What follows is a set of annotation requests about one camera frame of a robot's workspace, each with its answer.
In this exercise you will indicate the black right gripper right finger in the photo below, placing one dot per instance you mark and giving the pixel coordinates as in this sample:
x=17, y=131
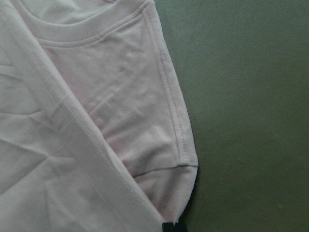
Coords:
x=180, y=226

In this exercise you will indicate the pink Snoopy t-shirt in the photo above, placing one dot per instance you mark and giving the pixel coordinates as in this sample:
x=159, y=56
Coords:
x=94, y=131

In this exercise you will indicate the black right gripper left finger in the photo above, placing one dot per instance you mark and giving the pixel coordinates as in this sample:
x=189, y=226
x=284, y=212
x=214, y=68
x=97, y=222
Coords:
x=168, y=227

